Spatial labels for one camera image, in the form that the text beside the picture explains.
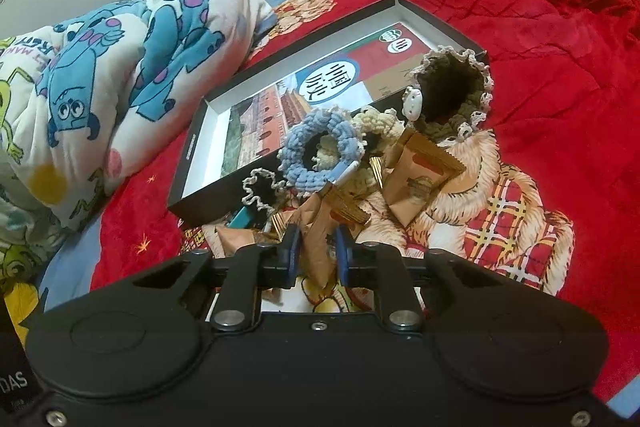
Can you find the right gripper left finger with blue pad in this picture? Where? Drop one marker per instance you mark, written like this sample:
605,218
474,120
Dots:
278,265

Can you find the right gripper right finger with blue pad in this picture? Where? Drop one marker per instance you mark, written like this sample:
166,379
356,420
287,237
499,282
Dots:
356,263

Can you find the brown triangular snack packet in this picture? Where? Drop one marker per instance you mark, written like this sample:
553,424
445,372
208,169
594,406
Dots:
415,169
317,218

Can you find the black scrunchie white lace edge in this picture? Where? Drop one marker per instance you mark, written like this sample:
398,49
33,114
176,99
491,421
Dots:
264,192

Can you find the teal small object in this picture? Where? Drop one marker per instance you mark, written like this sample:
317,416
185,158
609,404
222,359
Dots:
246,218

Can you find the blue crochet scrunchie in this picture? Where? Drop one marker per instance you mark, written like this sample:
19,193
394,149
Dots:
325,147

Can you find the black shallow cardboard box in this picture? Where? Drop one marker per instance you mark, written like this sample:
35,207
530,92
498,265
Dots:
196,197

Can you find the cream crochet scrunchie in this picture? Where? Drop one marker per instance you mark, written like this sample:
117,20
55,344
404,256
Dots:
380,130

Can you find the printed picture sheet in box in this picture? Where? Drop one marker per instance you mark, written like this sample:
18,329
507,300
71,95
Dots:
348,78

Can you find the brown crochet pouch lace trim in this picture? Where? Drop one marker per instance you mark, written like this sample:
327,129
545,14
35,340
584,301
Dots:
449,95

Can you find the cartoon monster print quilt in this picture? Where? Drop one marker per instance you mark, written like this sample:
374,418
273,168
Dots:
89,101

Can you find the red plush blanket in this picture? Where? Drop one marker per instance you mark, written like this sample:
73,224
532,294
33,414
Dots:
550,194

